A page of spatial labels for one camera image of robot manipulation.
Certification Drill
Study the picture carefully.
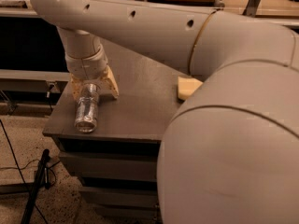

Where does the grey drawer cabinet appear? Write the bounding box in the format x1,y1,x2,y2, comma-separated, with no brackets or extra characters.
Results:
43,41,183,224

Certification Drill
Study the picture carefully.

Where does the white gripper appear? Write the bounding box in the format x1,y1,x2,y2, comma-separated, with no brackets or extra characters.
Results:
65,46,119,101

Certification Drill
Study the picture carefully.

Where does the grey metal shelf rail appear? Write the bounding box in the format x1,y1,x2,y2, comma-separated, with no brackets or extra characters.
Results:
0,7,38,18

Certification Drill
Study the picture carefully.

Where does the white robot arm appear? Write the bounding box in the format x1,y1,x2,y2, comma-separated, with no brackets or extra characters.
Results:
31,0,299,224

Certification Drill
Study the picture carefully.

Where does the black tripod leg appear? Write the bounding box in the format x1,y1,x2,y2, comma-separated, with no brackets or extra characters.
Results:
21,149,50,224

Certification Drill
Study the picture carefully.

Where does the silver redbull can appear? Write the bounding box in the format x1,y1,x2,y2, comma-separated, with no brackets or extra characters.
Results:
74,83,99,133

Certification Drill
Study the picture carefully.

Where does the black floor cable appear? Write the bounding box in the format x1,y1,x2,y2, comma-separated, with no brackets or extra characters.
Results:
0,119,50,224

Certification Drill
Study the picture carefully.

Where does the yellow sponge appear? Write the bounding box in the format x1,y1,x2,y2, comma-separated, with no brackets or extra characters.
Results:
178,77,203,101

